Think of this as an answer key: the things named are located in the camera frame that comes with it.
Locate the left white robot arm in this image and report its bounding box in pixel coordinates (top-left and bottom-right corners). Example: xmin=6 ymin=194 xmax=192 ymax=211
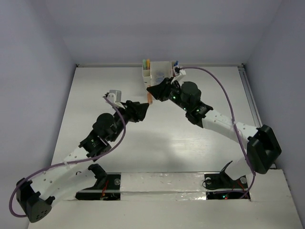
xmin=11 ymin=100 xmax=149 ymax=223

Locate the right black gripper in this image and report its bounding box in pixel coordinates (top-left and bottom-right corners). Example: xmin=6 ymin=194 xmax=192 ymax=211
xmin=147 ymin=76 xmax=190 ymax=112

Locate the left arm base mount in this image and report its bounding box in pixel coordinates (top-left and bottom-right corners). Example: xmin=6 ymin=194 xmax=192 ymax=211
xmin=75 ymin=173 xmax=121 ymax=201

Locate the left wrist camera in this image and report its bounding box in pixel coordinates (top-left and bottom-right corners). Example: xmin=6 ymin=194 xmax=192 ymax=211
xmin=104 ymin=90 xmax=123 ymax=107

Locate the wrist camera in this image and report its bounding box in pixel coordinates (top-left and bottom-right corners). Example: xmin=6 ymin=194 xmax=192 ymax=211
xmin=104 ymin=90 xmax=123 ymax=107
xmin=171 ymin=65 xmax=186 ymax=83

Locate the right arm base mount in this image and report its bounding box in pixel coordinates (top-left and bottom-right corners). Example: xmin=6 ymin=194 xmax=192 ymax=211
xmin=202 ymin=161 xmax=251 ymax=200

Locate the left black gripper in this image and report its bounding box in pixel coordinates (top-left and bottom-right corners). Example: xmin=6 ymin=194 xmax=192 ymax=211
xmin=109 ymin=101 xmax=148 ymax=142

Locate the silver foil strip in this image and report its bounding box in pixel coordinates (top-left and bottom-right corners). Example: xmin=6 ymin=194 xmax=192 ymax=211
xmin=120 ymin=172 xmax=206 ymax=201

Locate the cream perforated organizer basket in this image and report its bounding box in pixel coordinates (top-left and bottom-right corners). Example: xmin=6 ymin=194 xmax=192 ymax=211
xmin=142 ymin=59 xmax=179 ymax=88

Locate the yellow highlighter cap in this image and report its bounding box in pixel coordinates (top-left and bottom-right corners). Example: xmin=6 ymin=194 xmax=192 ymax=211
xmin=146 ymin=59 xmax=151 ymax=70

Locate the clear jar of paperclips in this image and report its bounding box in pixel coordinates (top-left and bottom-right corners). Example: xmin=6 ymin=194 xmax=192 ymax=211
xmin=155 ymin=76 xmax=164 ymax=84

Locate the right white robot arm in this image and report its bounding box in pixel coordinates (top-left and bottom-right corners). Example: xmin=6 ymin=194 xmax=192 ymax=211
xmin=146 ymin=78 xmax=282 ymax=190

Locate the orange highlighter pen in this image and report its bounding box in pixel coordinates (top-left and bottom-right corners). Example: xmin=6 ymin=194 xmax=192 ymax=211
xmin=146 ymin=85 xmax=153 ymax=105

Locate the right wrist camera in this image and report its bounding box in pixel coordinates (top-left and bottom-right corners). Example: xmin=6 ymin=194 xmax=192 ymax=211
xmin=171 ymin=65 xmax=186 ymax=83

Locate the green highlighter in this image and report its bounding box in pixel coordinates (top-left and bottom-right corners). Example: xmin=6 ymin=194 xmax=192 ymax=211
xmin=142 ymin=59 xmax=147 ymax=70

